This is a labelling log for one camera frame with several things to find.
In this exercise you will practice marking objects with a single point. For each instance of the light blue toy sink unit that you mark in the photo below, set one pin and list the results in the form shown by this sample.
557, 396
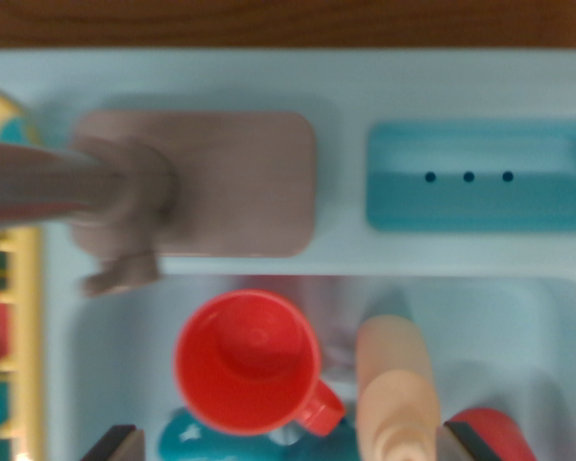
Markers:
341, 264

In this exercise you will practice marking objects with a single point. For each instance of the teal toy cutlery piece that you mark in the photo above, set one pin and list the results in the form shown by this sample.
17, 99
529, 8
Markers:
16, 132

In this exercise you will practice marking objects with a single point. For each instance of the coral toy tumbler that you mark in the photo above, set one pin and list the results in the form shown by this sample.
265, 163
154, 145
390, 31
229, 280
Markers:
499, 432

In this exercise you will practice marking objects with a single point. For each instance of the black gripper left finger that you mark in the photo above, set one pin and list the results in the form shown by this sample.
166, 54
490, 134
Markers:
120, 446

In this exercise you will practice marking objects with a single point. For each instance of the cream toy detergent bottle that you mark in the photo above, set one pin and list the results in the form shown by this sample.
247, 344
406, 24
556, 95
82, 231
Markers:
393, 384

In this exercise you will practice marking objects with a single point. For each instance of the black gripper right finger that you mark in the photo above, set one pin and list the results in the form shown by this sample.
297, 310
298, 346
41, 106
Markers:
456, 446

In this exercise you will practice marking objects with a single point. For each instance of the coral toy mug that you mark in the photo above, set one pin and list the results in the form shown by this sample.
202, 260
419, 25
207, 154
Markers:
245, 365

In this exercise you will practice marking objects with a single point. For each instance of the teal toy dish brush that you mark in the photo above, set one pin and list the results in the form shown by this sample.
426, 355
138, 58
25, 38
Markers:
182, 439

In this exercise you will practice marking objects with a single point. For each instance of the yellow toy dish rack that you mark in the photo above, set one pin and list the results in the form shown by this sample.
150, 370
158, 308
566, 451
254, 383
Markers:
29, 269

